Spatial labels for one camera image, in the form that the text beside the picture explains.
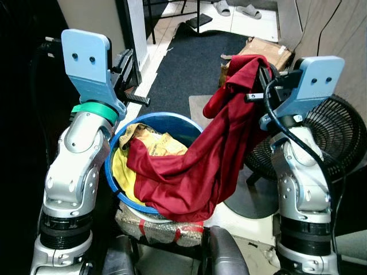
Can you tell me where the dark red garment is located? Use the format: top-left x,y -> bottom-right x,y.
126,54 -> 274,223

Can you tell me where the wood panel cabinet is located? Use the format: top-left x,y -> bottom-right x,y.
275,0 -> 367,122

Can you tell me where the black metal chair frame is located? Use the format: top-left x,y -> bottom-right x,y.
142,0 -> 202,45

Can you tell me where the grey slipper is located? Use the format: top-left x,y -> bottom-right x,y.
236,4 -> 263,21
212,0 -> 232,17

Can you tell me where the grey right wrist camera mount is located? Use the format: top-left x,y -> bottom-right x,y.
260,56 -> 346,131

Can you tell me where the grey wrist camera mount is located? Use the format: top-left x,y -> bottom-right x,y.
260,56 -> 346,131
61,29 -> 128,120

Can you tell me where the black flat floor device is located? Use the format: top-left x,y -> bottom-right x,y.
186,14 -> 213,30

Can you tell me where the brown cardboard box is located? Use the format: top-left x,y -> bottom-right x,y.
220,37 -> 294,88

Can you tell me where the grey robot left leg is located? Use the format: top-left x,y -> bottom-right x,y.
102,234 -> 139,275

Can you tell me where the grey robot leg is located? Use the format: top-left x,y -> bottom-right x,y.
200,225 -> 251,275
102,234 -> 139,275

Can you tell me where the dark blue floor mat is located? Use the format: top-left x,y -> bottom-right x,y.
139,23 -> 251,119

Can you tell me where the thin black wall cable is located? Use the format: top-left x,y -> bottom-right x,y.
317,0 -> 343,59

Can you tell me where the blue plastic basin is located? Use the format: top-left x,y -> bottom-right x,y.
104,112 -> 203,216

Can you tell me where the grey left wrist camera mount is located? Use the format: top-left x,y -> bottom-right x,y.
61,29 -> 128,120

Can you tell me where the black electric fan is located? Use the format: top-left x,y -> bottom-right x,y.
224,95 -> 367,221

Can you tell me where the white door black frame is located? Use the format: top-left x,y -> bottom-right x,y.
56,0 -> 151,88

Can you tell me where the grey robot right leg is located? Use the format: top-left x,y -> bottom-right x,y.
200,225 -> 251,275

